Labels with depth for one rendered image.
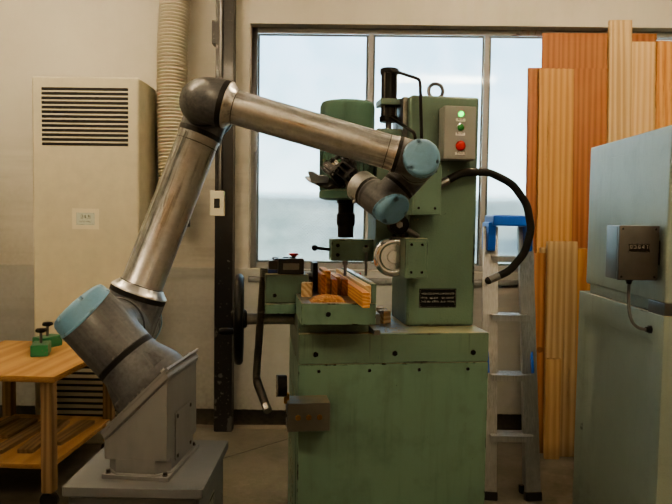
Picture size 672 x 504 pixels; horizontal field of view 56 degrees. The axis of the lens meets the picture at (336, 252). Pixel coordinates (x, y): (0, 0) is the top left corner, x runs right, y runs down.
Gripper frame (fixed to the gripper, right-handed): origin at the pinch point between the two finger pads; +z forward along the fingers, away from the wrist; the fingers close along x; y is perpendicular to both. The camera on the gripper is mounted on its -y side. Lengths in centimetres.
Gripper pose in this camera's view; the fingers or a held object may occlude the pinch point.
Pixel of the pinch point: (323, 161)
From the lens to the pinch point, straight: 194.4
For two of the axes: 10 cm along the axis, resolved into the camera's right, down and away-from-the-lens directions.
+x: -7.0, 7.1, -0.5
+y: -4.6, -5.0, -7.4
